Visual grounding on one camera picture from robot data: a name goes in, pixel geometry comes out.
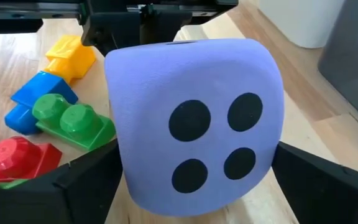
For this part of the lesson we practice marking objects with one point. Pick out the small green rounded block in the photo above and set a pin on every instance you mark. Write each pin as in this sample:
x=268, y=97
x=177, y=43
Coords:
x=76, y=124

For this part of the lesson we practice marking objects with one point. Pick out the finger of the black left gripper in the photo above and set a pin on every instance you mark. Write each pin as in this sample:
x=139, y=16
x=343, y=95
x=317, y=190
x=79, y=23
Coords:
x=160, y=26
x=110, y=29

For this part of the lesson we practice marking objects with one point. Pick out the yellow rounded toy block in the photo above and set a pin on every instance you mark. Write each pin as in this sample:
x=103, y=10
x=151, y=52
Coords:
x=70, y=59

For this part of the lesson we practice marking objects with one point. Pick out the purple foam die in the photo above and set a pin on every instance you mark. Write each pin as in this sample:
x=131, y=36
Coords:
x=166, y=77

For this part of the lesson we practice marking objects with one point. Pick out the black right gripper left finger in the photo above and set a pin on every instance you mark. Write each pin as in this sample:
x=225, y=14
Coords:
x=42, y=205

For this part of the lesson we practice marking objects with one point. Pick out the small red rounded block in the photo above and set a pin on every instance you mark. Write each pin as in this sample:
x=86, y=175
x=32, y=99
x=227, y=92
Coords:
x=17, y=158

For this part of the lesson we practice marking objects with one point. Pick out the dark grey plastic bin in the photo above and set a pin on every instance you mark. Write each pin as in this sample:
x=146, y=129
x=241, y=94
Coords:
x=353, y=77

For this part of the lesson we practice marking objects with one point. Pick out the white plastic bin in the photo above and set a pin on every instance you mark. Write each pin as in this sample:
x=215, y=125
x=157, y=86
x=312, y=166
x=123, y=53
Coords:
x=300, y=21

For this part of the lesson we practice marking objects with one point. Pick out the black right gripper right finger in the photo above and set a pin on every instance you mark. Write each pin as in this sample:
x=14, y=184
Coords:
x=337, y=199

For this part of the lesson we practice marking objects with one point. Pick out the blue rounded toy block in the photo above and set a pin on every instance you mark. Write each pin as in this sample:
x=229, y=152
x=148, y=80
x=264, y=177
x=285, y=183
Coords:
x=42, y=90

